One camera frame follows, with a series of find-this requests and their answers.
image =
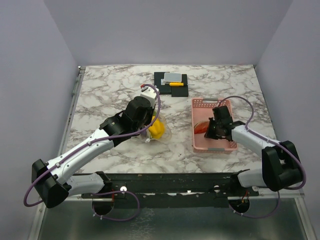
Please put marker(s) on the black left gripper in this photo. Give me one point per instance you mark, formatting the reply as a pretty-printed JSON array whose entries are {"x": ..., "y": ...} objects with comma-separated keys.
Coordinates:
[{"x": 151, "y": 112}]

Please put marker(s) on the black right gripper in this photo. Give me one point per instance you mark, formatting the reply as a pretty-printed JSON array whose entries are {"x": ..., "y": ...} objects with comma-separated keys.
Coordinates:
[{"x": 209, "y": 133}]

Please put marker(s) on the red toy watermelon slice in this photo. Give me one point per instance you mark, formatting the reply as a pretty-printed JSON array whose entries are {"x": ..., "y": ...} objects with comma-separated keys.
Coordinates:
[{"x": 201, "y": 127}]

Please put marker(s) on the pink perforated plastic basket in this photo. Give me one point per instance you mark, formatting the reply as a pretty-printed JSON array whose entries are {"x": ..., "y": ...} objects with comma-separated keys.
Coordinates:
[{"x": 201, "y": 110}]

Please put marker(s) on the yellow toy bell pepper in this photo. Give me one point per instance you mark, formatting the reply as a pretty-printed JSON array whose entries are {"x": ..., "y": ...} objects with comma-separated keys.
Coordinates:
[{"x": 157, "y": 130}]

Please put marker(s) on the clear polka dot zip bag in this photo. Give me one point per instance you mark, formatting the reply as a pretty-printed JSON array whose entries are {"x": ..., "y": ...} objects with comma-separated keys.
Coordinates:
[{"x": 145, "y": 135}]

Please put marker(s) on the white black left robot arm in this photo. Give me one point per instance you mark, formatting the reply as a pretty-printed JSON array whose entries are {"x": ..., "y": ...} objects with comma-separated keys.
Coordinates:
[{"x": 56, "y": 179}]

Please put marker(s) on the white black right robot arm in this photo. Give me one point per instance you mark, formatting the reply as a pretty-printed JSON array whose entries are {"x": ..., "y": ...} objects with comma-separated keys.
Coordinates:
[{"x": 280, "y": 165}]

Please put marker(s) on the grey rectangular box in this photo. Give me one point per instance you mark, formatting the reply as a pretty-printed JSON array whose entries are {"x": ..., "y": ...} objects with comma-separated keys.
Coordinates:
[{"x": 171, "y": 77}]

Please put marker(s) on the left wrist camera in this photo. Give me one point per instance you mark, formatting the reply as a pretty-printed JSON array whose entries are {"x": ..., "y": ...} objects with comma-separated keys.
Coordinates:
[{"x": 149, "y": 93}]

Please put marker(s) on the yellow handled screwdriver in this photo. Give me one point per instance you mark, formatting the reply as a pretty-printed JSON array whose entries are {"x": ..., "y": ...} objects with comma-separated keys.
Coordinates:
[{"x": 179, "y": 84}]

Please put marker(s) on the black metal front rail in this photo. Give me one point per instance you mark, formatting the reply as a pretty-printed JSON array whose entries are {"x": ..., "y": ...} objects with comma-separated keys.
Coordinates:
[{"x": 155, "y": 190}]

